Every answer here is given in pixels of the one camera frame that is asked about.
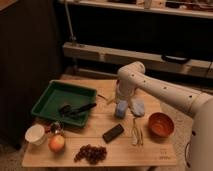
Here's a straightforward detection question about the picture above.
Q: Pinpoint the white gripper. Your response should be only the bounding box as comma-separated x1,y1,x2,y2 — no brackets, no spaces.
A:
115,79,136,102

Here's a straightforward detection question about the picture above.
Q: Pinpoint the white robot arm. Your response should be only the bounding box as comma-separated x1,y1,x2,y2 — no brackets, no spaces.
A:
116,61,213,171

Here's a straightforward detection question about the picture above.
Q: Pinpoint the red bowl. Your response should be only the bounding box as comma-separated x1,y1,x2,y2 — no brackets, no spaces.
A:
148,112,174,137

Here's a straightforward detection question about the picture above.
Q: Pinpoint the light blue cloth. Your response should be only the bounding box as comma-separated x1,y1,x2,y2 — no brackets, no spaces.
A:
131,99,145,117

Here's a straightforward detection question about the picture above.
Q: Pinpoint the dark metal spoon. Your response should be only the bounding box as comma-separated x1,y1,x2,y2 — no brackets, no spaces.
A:
98,94,115,103

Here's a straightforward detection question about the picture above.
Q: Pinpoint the peeled banana skin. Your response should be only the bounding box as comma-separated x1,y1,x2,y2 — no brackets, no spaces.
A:
131,119,143,145

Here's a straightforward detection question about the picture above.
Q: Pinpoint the black rectangular block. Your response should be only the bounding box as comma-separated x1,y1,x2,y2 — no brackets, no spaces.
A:
103,124,124,143

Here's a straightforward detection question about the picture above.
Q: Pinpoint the black dish brush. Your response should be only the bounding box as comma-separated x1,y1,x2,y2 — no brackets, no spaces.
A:
58,103,96,116

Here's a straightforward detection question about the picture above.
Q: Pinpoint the green plastic tray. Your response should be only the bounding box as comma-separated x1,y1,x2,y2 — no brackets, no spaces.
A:
31,81,97,127

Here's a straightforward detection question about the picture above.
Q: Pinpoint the wooden shelf unit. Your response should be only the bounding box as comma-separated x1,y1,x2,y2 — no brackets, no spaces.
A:
61,0,213,79

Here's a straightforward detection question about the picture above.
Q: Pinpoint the bunch of dark grapes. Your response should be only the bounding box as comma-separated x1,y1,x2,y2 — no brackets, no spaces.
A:
74,144,107,165

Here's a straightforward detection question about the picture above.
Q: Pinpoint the metal clamp pole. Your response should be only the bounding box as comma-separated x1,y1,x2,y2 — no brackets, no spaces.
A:
64,0,77,46

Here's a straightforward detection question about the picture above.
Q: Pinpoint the small metal can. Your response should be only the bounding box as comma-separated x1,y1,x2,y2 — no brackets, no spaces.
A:
50,122,63,134

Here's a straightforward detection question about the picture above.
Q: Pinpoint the red yellow apple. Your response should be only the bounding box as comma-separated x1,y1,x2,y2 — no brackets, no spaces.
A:
48,134,65,153

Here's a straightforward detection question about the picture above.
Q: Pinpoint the white cup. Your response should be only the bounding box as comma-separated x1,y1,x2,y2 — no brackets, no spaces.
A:
25,124,46,145

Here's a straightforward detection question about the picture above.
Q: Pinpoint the black handle on shelf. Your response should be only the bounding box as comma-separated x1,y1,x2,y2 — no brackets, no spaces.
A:
161,55,190,64

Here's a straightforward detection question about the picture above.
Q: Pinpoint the black cable on floor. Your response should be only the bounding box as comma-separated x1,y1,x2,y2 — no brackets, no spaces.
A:
184,139,195,169

